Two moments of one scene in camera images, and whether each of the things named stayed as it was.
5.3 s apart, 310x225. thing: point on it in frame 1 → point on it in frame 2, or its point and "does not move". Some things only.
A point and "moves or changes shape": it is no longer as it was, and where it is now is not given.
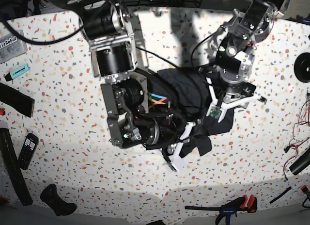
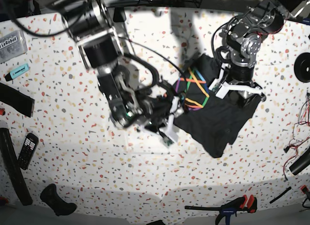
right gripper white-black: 231,99 → 221,87
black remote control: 28,149 does not move
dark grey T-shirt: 186,88 moves or changes shape
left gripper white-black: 172,153 → 162,121
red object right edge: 304,188 does not move
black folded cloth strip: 21,101 does not move
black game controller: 50,196 does not move
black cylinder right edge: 302,163 does not move
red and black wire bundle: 301,133 does not move
